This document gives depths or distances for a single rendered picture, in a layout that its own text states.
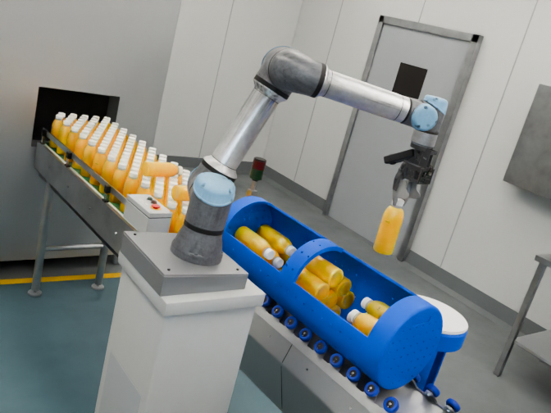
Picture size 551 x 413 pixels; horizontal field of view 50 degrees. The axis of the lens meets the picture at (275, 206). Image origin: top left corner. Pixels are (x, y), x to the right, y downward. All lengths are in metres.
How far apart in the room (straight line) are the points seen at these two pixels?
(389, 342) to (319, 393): 0.33
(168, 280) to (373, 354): 0.61
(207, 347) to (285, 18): 6.01
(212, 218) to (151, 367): 0.43
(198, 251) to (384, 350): 0.58
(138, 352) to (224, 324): 0.25
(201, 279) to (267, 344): 0.54
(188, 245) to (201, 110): 5.42
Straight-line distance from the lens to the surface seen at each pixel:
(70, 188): 3.27
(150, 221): 2.29
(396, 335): 1.72
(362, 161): 6.32
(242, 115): 1.74
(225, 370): 1.82
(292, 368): 2.00
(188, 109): 6.93
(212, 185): 1.62
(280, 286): 1.98
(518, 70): 5.45
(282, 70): 1.62
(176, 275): 1.57
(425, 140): 1.89
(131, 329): 1.78
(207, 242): 1.65
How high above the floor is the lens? 1.88
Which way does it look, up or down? 17 degrees down
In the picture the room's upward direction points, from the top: 15 degrees clockwise
